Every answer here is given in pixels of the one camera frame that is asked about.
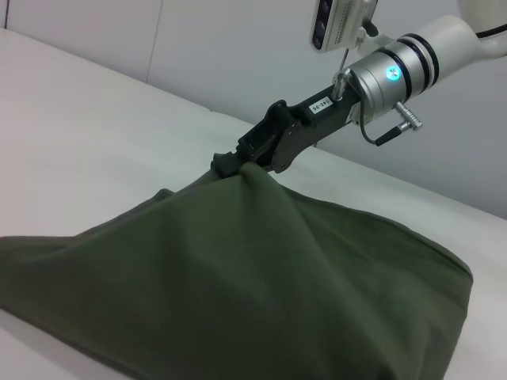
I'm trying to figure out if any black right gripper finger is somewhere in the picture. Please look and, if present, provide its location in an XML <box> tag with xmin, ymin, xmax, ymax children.
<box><xmin>212</xmin><ymin>150</ymin><xmax>247</xmax><ymax>180</ymax></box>

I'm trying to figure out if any dark green T-shirt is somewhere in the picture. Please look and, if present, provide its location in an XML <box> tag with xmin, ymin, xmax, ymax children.
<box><xmin>0</xmin><ymin>161</ymin><xmax>475</xmax><ymax>380</ymax></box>

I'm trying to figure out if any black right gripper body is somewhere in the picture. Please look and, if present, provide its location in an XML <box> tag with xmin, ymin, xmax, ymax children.
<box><xmin>236</xmin><ymin>84</ymin><xmax>366</xmax><ymax>176</ymax></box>

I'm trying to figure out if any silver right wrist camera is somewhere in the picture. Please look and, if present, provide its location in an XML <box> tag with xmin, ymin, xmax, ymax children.
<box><xmin>308</xmin><ymin>0</ymin><xmax>382</xmax><ymax>53</ymax></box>

